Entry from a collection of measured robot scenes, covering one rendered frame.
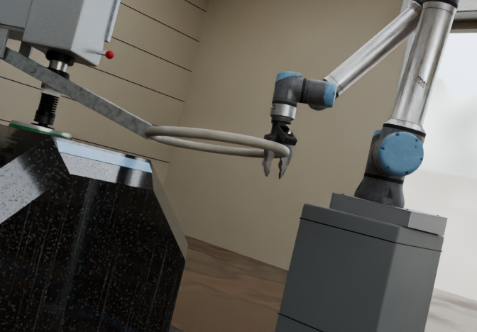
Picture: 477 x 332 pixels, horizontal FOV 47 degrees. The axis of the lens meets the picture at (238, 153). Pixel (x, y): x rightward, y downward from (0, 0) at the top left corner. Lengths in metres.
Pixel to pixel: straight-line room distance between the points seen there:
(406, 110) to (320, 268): 0.64
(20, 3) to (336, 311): 1.55
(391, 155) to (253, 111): 5.98
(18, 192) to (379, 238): 1.15
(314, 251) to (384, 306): 0.32
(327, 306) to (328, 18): 5.88
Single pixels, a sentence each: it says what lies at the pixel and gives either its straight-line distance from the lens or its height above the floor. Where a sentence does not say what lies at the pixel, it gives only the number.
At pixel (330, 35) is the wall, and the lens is 7.46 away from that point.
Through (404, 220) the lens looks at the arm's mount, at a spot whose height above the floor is 0.87.
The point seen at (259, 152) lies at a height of 0.99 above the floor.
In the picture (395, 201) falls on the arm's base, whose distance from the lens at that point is 2.12.
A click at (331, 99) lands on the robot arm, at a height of 1.22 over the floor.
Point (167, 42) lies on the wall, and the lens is 8.68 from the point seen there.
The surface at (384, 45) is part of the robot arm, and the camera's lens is 2.17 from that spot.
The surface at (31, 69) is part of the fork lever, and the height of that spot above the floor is 1.08.
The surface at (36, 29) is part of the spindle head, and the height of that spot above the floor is 1.22.
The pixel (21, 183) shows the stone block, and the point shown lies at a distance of 1.50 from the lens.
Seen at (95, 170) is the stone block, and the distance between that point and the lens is 1.58.
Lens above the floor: 0.84
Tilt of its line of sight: 4 degrees up
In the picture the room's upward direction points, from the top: 13 degrees clockwise
